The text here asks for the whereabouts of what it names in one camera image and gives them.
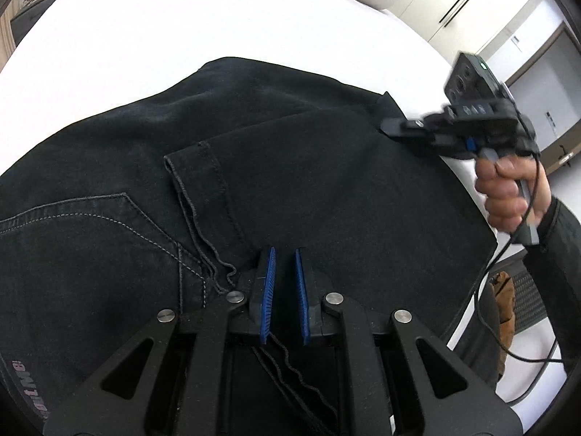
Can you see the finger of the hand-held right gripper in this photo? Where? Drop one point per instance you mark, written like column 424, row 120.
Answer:
column 401, row 127

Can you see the black pants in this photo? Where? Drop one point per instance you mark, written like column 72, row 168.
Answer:
column 317, row 168

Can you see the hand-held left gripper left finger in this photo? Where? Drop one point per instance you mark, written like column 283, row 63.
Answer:
column 268, row 299

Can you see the mesh office chair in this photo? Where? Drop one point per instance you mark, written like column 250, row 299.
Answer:
column 531, row 299

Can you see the white wardrobe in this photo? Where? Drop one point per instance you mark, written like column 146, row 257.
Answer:
column 513, row 0

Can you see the white door brown frame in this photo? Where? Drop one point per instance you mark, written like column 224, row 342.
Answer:
column 544, row 81

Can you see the person's right hand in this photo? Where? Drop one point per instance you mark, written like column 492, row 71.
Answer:
column 499, row 200

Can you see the person's right forearm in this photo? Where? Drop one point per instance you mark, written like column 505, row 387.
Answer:
column 558, row 259

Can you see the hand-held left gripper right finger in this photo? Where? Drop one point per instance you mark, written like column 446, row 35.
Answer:
column 302, row 299

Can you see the beige curtain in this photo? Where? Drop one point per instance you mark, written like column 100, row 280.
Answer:
column 7, row 41

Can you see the bed with white sheet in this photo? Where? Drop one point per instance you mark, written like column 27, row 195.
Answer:
column 181, row 22

